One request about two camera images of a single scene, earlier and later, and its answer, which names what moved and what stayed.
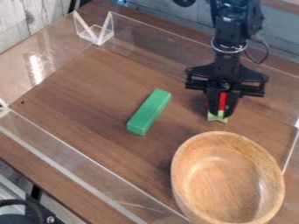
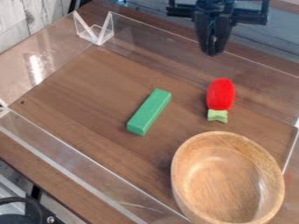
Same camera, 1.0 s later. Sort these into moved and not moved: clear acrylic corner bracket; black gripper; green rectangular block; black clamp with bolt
Moved: black gripper
Not moved: clear acrylic corner bracket; black clamp with bolt; green rectangular block
